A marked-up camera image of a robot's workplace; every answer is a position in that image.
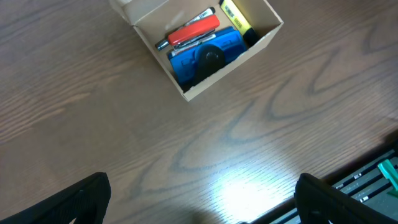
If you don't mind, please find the black correction tape dispenser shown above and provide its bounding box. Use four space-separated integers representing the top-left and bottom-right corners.
192 44 226 85

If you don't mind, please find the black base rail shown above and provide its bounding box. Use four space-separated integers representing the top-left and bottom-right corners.
255 141 397 223

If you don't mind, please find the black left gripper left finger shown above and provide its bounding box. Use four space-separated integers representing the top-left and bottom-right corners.
1 172 111 224

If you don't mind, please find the blue plastic eraser holder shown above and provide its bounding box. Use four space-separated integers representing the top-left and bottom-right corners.
169 26 247 86

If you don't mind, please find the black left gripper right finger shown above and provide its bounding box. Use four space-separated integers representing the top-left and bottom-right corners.
294 173 397 224

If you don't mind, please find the orange stapler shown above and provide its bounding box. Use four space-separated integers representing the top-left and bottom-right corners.
167 15 220 46

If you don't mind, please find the brown cardboard box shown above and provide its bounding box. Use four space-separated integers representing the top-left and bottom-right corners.
110 0 284 101

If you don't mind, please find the black whiteboard marker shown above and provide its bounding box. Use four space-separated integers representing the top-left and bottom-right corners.
155 7 215 50

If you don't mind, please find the yellow highlighter pen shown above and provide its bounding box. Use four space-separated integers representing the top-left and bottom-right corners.
220 0 259 47

